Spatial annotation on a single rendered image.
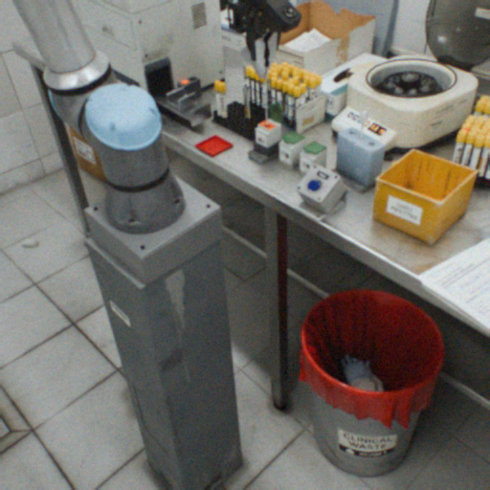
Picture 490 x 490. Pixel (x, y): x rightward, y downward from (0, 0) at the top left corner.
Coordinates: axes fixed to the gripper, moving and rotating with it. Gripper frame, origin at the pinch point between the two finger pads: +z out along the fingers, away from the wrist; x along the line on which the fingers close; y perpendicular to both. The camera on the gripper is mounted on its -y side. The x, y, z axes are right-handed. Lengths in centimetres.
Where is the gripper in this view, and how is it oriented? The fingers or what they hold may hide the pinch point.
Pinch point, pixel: (265, 72)
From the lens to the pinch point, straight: 130.0
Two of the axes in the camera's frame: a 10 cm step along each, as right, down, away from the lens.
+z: 0.5, 7.6, 6.4
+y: -6.8, -4.4, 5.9
